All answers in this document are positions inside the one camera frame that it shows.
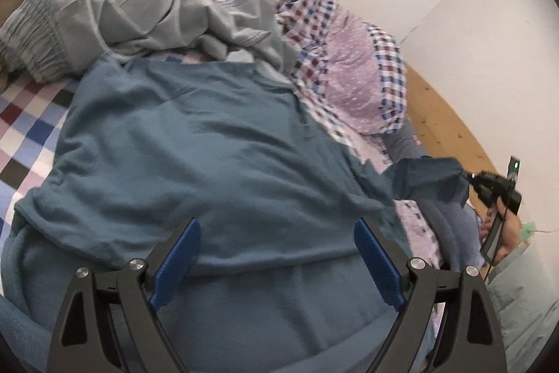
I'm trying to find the teal blue shirt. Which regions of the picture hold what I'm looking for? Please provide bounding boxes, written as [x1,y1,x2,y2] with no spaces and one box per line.
[1,57,467,372]

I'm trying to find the person right forearm sleeve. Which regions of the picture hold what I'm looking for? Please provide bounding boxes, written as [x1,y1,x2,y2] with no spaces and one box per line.
[487,243,558,372]

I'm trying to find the person right hand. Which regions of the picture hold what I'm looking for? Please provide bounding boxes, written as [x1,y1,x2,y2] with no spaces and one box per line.
[479,198,522,264]

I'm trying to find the blue grey plush pillow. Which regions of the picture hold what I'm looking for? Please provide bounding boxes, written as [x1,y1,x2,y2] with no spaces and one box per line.
[381,117,485,271]

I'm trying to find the wooden headboard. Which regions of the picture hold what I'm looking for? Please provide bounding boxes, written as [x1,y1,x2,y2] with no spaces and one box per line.
[406,65,496,172]

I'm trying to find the purple polka dot pillow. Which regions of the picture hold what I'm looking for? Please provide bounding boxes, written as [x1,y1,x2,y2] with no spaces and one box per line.
[325,8,406,135]

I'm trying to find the plaid checkered bed sheet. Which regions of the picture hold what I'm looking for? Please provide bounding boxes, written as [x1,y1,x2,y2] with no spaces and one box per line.
[0,49,443,295]

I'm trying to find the light blue elastic-cuff garment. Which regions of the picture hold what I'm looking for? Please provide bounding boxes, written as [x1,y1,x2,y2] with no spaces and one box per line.
[1,0,110,83]

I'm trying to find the grey green sweatshirt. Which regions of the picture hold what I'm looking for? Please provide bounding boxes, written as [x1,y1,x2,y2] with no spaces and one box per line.
[91,0,298,77]

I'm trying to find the white wall cables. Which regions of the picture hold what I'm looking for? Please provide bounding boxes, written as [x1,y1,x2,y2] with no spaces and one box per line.
[519,221,559,245]

